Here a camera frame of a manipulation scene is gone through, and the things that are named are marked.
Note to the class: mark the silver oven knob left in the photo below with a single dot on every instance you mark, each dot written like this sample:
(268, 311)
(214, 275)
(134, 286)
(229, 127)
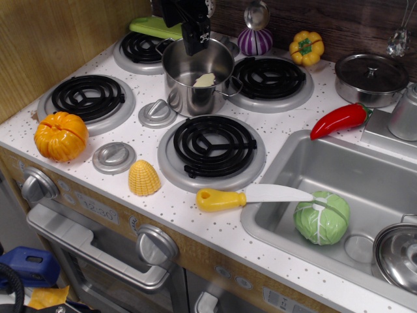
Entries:
(37, 185)

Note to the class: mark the green toy cabbage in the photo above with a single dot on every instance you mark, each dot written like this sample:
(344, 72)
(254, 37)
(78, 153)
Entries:
(323, 221)

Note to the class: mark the red toy chili pepper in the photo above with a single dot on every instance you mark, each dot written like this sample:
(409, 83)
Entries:
(349, 116)

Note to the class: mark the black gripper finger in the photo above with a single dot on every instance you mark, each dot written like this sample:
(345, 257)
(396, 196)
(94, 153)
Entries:
(170, 12)
(196, 34)

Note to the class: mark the purple striped toy onion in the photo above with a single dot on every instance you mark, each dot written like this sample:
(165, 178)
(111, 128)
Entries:
(252, 42)

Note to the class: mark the black burner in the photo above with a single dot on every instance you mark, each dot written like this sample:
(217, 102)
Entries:
(211, 151)
(269, 85)
(102, 102)
(138, 53)

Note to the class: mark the silver stovetop knob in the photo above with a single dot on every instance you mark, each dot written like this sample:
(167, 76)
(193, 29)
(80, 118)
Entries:
(114, 158)
(157, 115)

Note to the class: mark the lidded steel pan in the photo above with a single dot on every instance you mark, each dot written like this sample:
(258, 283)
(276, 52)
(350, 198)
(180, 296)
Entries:
(372, 80)

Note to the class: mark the silver oven door handle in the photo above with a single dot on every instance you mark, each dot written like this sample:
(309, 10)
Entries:
(78, 240)

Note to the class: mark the back right black burner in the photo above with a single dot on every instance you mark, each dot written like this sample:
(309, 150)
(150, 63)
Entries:
(269, 85)

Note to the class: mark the hanging steel ladle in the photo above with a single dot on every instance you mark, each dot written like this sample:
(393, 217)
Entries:
(257, 15)

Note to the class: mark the front left black burner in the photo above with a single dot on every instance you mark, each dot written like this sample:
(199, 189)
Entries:
(102, 102)

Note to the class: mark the silver stovetop knob upper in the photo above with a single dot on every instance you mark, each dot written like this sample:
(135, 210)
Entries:
(157, 115)

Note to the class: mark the silver oven knob right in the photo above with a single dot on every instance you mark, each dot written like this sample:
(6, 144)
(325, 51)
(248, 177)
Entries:
(154, 246)

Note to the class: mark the yellow toy bell pepper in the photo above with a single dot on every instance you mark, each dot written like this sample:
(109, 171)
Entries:
(306, 48)

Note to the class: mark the steel pot in sink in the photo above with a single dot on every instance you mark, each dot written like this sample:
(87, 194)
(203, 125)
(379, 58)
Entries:
(394, 253)

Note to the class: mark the purple toy eggplant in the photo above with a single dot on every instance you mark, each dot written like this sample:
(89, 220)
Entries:
(205, 80)

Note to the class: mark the blue plastic device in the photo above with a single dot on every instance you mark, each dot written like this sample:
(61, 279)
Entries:
(35, 268)

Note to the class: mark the steel pot with handles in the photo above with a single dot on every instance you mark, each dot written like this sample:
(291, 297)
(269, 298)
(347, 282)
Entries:
(181, 71)

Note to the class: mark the steel sink basin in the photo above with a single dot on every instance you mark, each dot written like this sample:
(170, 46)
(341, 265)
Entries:
(379, 189)

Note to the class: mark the yellow handled toy knife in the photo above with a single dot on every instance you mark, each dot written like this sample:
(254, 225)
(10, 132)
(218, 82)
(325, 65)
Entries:
(212, 200)

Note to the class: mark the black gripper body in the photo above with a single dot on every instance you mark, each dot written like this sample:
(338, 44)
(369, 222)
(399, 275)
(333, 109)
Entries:
(192, 9)

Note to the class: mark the silver stovetop knob lower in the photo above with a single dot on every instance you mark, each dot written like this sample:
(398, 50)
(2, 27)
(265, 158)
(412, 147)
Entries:
(114, 158)

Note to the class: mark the orange toy pumpkin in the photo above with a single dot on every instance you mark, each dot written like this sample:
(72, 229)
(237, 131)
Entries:
(61, 136)

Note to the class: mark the yellow toy corn piece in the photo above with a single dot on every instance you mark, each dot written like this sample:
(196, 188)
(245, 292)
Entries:
(143, 179)

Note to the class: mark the silver oven knob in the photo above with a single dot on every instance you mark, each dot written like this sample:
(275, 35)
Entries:
(37, 185)
(154, 246)

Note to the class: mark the front centre black burner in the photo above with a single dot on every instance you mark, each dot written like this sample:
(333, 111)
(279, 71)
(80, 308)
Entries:
(211, 151)

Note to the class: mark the back left black burner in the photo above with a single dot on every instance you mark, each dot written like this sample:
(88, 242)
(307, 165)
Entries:
(138, 53)

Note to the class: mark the steel kettle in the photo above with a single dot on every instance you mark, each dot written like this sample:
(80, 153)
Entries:
(402, 123)

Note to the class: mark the yellow cloth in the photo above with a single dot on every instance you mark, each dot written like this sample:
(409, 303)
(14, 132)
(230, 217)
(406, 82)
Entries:
(47, 297)

